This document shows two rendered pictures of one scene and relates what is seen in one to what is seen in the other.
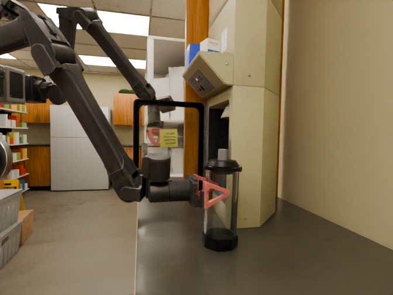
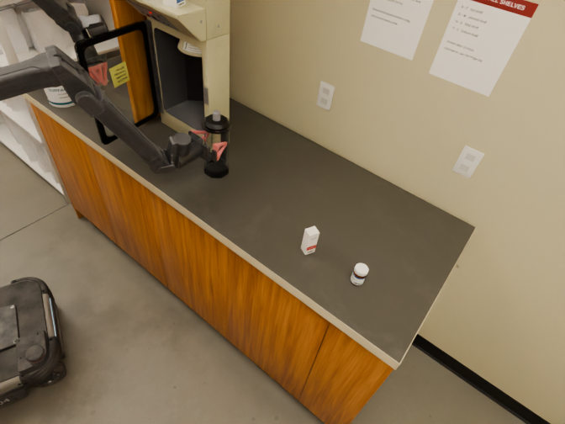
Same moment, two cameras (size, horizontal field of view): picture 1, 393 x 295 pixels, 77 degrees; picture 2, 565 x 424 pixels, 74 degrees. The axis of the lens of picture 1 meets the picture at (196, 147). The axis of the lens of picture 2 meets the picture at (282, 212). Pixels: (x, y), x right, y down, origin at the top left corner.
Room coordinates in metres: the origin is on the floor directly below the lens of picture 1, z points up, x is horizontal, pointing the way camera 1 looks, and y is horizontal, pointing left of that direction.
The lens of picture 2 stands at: (-0.33, 0.55, 1.93)
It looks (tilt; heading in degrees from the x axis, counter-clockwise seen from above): 45 degrees down; 315
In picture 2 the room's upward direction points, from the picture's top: 9 degrees clockwise
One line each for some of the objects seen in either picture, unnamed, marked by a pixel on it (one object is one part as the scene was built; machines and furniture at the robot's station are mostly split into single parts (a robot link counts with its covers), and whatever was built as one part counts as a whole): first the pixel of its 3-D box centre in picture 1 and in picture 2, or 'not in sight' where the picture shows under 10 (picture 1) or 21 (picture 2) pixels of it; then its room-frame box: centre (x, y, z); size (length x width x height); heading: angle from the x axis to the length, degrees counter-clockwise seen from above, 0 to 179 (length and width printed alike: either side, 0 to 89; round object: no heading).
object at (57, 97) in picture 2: not in sight; (59, 85); (1.49, 0.26, 1.02); 0.13 x 0.13 x 0.15
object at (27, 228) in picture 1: (12, 227); not in sight; (2.79, 2.10, 0.14); 0.41 x 0.32 x 0.28; 19
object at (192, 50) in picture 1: (199, 59); not in sight; (1.03, 0.00, 1.56); 0.10 x 0.10 x 0.09; 13
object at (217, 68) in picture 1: (203, 79); (160, 13); (0.95, -0.02, 1.46); 0.32 x 0.11 x 0.10; 13
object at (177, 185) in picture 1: (181, 190); (193, 151); (0.66, 0.04, 1.10); 0.10 x 0.07 x 0.07; 13
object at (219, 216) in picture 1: (220, 202); (216, 146); (0.69, -0.07, 1.06); 0.11 x 0.11 x 0.21
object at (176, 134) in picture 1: (169, 148); (123, 84); (1.05, 0.11, 1.19); 0.30 x 0.01 x 0.40; 110
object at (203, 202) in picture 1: (210, 192); (214, 146); (0.65, -0.04, 1.10); 0.09 x 0.07 x 0.07; 103
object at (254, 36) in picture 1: (247, 116); (202, 41); (0.99, -0.20, 1.33); 0.32 x 0.25 x 0.77; 13
